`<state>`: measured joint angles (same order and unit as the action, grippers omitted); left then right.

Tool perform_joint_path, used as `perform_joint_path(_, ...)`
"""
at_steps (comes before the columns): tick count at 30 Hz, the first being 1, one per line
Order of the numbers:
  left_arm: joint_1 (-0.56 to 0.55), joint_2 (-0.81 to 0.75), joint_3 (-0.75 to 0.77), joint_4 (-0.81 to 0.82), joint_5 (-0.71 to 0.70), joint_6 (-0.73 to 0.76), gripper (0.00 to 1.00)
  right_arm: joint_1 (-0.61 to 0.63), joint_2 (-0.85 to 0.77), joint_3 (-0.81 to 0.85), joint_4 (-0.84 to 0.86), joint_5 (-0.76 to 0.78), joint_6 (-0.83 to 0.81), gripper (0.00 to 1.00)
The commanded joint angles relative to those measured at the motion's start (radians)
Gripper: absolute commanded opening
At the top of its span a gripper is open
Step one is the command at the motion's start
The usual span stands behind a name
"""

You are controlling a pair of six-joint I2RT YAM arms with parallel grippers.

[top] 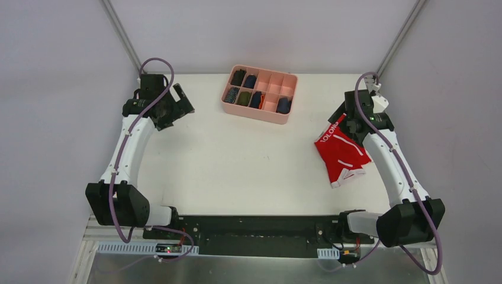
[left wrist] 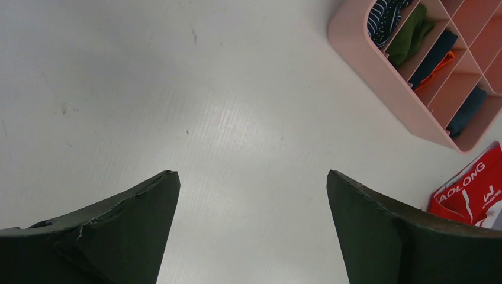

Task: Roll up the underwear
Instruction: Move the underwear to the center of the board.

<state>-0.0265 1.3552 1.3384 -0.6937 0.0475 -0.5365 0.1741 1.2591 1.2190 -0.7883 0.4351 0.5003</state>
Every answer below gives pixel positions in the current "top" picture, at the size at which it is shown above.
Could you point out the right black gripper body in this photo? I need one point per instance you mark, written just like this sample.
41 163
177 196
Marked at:
350 126

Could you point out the pink compartment organizer box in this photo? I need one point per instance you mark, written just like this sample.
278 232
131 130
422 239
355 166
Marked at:
274 83

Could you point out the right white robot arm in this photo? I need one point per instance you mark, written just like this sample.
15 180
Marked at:
414 216

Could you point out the navy rolled underwear top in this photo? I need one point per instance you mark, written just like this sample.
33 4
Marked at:
250 81

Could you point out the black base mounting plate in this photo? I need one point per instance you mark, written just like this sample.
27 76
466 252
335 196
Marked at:
289 247

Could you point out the olive green rolled underwear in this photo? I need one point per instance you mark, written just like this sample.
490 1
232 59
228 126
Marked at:
244 98

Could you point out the black rolled underwear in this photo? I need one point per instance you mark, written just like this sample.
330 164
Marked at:
238 77

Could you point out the dark blue rolled underwear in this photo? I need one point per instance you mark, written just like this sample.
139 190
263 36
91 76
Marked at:
284 105

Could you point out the red underwear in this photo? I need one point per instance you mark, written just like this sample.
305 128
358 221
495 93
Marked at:
344 159

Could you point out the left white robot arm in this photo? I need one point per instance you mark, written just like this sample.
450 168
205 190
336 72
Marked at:
116 195

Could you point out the blue striped rolled underwear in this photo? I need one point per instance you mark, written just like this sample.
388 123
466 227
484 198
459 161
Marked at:
231 95

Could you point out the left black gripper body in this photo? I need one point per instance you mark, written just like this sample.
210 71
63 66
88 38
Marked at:
174 108

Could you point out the blue orange rolled underwear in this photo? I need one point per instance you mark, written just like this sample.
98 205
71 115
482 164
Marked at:
257 100

